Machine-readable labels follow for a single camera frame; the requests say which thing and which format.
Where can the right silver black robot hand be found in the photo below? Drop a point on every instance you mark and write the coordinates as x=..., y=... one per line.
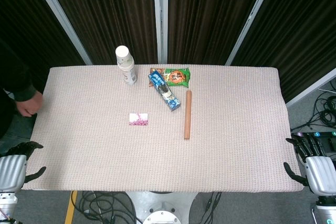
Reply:
x=321, y=174

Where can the bystander black sleeve forearm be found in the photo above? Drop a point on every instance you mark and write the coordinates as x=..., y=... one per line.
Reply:
x=15, y=77

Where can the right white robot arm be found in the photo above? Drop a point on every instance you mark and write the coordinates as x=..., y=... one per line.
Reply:
x=326, y=211

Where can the yellow floor tape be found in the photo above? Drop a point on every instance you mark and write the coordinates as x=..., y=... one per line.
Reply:
x=71, y=208

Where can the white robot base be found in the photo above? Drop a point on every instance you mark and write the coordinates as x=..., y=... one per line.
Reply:
x=160, y=208

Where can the grey partition frame post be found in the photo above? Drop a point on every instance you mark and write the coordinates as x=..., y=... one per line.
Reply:
x=60, y=14
x=252, y=16
x=160, y=16

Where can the blue cookie box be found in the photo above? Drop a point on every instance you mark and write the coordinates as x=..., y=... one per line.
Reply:
x=164, y=91

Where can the pink woven tablecloth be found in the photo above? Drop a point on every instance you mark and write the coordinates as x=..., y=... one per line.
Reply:
x=223, y=142

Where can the bystander bare hand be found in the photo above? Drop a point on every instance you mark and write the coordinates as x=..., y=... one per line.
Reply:
x=30, y=106

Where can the nested white paper cup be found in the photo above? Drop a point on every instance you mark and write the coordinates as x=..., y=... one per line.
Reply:
x=130, y=69
x=130, y=66

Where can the wooden rolling pin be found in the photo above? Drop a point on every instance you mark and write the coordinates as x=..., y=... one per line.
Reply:
x=187, y=116

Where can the black box with coloured buttons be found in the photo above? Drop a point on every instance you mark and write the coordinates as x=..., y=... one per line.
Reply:
x=329, y=142

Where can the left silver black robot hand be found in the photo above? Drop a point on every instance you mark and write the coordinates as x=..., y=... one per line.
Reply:
x=11, y=171

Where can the flower print paper cup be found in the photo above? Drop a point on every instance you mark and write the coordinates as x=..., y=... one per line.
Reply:
x=123, y=54

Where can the brown snack packet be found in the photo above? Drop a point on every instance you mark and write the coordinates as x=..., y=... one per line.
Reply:
x=152, y=70

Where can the green snack packet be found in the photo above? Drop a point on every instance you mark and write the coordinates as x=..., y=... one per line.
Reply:
x=178, y=77

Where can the pink floral card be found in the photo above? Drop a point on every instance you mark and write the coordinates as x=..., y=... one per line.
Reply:
x=138, y=119

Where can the grey partition frame rail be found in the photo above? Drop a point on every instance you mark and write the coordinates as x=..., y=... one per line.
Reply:
x=309, y=87

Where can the dark curtain partition panel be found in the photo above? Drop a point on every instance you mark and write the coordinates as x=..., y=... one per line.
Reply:
x=210, y=14
x=302, y=30
x=110, y=11
x=23, y=6

